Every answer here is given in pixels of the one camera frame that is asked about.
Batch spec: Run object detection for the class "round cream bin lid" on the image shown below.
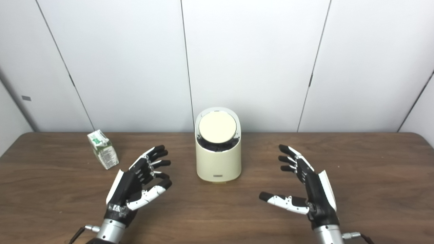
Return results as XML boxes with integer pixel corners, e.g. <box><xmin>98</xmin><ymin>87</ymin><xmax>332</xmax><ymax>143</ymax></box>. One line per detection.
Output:
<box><xmin>199</xmin><ymin>111</ymin><xmax>237</xmax><ymax>143</ymax></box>

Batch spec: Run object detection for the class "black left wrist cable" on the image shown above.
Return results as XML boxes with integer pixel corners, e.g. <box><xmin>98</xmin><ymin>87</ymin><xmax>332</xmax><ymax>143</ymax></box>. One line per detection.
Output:
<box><xmin>69</xmin><ymin>225</ymin><xmax>100</xmax><ymax>244</ymax></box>

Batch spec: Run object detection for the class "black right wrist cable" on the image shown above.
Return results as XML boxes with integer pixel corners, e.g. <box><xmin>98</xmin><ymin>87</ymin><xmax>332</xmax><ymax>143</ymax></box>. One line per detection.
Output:
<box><xmin>342</xmin><ymin>232</ymin><xmax>375</xmax><ymax>244</ymax></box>

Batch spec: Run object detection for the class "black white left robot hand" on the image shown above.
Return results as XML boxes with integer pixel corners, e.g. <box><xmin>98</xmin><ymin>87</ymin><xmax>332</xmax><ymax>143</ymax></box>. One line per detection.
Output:
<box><xmin>104</xmin><ymin>145</ymin><xmax>173</xmax><ymax>227</ymax></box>

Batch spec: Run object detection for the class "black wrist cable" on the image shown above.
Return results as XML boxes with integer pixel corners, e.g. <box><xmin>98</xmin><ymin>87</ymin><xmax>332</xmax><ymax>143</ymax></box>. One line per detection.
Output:
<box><xmin>342</xmin><ymin>232</ymin><xmax>375</xmax><ymax>244</ymax></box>
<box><xmin>69</xmin><ymin>225</ymin><xmax>100</xmax><ymax>244</ymax></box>

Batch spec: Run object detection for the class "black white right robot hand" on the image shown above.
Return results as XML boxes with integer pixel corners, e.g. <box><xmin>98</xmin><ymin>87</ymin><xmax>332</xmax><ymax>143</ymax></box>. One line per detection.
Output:
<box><xmin>259</xmin><ymin>144</ymin><xmax>340</xmax><ymax>230</ymax></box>

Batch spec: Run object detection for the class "cream-colored desktop bin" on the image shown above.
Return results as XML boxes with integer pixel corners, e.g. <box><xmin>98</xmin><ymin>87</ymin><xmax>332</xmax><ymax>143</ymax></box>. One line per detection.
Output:
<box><xmin>195</xmin><ymin>107</ymin><xmax>242</xmax><ymax>184</ymax></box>

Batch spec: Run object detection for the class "white green milk carton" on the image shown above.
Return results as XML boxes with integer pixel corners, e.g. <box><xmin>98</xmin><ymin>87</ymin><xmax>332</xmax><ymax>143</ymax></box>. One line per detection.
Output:
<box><xmin>87</xmin><ymin>130</ymin><xmax>119</xmax><ymax>170</ymax></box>

